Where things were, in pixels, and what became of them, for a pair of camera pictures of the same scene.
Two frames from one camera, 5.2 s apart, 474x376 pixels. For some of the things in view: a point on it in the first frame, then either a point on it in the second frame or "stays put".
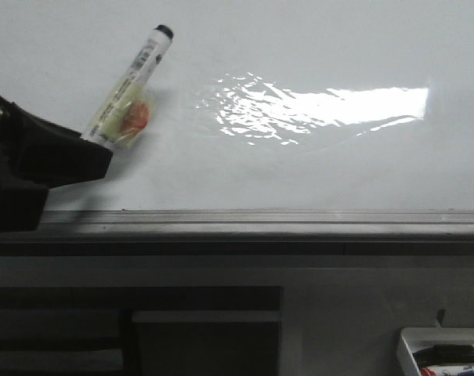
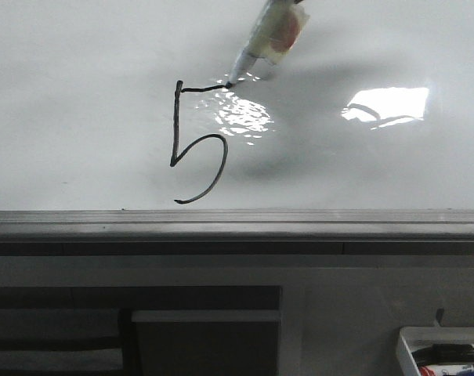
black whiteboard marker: [124, 111] -> [274, 34]
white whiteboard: [264, 105] stays put
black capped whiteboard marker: [450, 353] stays put
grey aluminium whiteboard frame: [249, 233] stays put
